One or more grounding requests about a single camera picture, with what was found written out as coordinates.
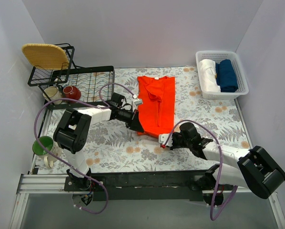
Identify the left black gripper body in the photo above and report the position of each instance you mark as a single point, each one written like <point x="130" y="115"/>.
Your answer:
<point x="135" y="119"/>

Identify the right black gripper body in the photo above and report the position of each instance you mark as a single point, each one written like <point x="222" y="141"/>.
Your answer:
<point x="173" y="140"/>

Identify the orange t shirt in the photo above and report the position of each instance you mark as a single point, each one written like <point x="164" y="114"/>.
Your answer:
<point x="156" y="114"/>

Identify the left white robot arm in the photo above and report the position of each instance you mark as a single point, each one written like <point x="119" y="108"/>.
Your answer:
<point x="72" y="131"/>

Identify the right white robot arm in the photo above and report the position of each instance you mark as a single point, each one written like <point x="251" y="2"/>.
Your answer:
<point x="253" y="169"/>

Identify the red mug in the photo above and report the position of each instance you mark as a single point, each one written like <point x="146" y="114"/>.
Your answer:
<point x="72" y="92"/>

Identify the white plastic basket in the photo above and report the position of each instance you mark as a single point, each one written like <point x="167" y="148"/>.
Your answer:
<point x="219" y="56"/>

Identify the cream mug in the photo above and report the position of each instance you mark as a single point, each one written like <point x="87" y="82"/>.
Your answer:
<point x="52" y="93"/>

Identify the rolled white t shirt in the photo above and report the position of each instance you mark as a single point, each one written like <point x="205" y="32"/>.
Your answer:
<point x="208" y="75"/>

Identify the rolled blue t shirt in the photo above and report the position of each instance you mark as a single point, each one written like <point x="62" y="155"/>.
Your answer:
<point x="226" y="77"/>

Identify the woven yellow plate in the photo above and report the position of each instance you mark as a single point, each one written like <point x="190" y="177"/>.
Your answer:
<point x="45" y="56"/>

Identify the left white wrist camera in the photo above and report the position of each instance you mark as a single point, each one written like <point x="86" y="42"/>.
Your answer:
<point x="136" y="102"/>

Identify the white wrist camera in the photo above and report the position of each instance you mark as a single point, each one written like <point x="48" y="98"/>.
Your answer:
<point x="136" y="102"/>
<point x="166" y="140"/>

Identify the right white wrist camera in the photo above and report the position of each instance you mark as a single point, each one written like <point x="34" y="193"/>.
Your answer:
<point x="166" y="140"/>

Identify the black wire dish rack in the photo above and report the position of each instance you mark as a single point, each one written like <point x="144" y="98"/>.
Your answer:
<point x="95" y="83"/>

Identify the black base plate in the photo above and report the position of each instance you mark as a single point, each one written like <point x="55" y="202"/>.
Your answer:
<point x="166" y="185"/>

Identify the aluminium frame rail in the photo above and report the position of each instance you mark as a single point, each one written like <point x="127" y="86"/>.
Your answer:
<point x="54" y="184"/>

